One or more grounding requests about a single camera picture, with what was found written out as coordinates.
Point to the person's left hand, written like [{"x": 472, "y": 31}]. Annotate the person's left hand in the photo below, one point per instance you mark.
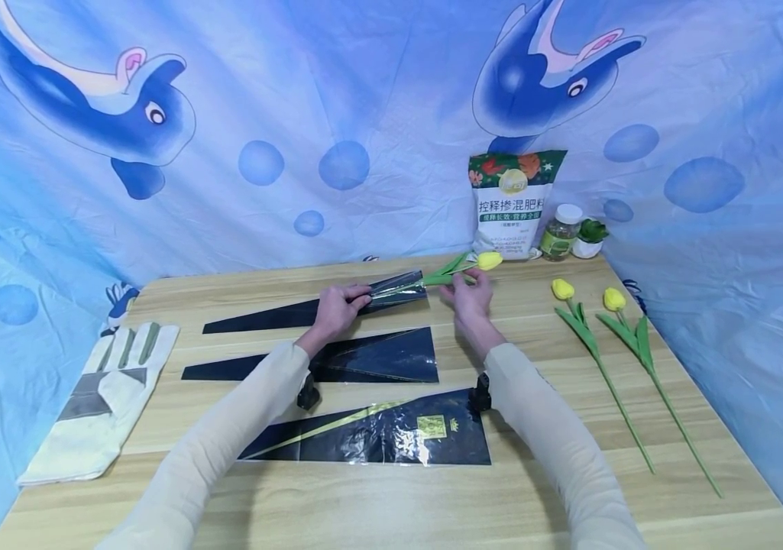
[{"x": 333, "y": 313}]

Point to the person's right hand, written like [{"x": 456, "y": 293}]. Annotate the person's right hand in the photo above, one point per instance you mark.
[{"x": 473, "y": 304}]

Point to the person's left thumb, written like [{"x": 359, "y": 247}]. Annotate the person's left thumb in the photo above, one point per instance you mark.
[{"x": 359, "y": 302}]

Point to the person's left fingers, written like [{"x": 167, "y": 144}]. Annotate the person's left fingers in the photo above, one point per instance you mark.
[{"x": 348, "y": 289}]

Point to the person's right thumb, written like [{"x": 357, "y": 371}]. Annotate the person's right thumb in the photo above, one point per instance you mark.
[{"x": 449, "y": 297}]

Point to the person's right fingers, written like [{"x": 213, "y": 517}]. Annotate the person's right fingers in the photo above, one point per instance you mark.
[{"x": 463, "y": 278}]

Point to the yellow artificial tulip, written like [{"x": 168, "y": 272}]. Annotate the yellow artificial tulip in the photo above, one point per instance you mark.
[
  {"x": 590, "y": 344},
  {"x": 489, "y": 260},
  {"x": 642, "y": 347}
]

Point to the black plastic flower sleeve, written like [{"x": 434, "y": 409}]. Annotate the black plastic flower sleeve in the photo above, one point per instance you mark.
[
  {"x": 274, "y": 317},
  {"x": 384, "y": 359}
]

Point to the person's left forearm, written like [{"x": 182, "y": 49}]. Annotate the person's left forearm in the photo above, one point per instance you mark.
[{"x": 219, "y": 451}]

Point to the person's right forearm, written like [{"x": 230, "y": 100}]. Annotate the person's right forearm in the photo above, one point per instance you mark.
[{"x": 556, "y": 451}]

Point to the white green fertilizer bag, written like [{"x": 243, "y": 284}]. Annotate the white green fertilizer bag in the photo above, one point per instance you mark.
[{"x": 511, "y": 206}]

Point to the black wrist band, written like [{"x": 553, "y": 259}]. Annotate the black wrist band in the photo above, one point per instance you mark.
[
  {"x": 480, "y": 394},
  {"x": 308, "y": 393}
]

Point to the clear bottle white cap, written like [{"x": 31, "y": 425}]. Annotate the clear bottle white cap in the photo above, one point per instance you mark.
[{"x": 561, "y": 233}]

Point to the small potted green plant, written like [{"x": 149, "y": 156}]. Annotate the small potted green plant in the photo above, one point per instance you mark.
[{"x": 590, "y": 237}]

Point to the black flower sleeve gold label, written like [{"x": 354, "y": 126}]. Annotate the black flower sleeve gold label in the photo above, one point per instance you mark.
[{"x": 391, "y": 439}]

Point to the white grey work glove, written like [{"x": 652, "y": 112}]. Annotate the white grey work glove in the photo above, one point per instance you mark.
[{"x": 106, "y": 397}]

